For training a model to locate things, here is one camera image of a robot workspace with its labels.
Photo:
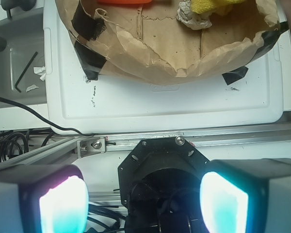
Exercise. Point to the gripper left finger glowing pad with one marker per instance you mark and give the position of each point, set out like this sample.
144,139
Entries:
42,199

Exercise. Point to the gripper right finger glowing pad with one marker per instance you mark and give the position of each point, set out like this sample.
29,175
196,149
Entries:
247,196

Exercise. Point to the orange toy carrot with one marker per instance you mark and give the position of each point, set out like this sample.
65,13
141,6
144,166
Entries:
124,1

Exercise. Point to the black allen key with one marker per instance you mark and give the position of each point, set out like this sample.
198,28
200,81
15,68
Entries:
24,71

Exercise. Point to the crumpled white paper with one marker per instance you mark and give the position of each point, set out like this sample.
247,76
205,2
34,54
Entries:
191,19

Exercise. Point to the brown paper bag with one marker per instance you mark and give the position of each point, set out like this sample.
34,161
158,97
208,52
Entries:
147,42

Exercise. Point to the yellow cloth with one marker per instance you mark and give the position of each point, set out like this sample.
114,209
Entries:
220,7

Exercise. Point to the aluminium frame rail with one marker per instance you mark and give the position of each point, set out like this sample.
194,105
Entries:
63,149

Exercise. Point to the metal corner bracket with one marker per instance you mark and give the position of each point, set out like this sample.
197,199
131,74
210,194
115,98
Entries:
90,146

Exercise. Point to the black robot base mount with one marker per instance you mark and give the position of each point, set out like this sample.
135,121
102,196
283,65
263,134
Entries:
160,187

